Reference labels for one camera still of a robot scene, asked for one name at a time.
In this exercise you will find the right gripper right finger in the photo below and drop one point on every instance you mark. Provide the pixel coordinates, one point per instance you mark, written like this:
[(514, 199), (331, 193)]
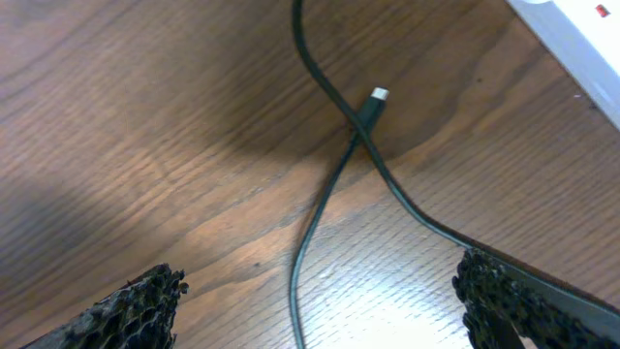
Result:
[(504, 305)]

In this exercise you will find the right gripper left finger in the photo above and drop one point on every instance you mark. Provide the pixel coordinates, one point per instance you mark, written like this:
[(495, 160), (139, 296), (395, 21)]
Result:
[(138, 315)]

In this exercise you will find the white power strip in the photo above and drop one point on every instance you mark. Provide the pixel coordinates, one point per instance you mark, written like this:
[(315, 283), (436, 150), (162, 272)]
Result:
[(584, 36)]

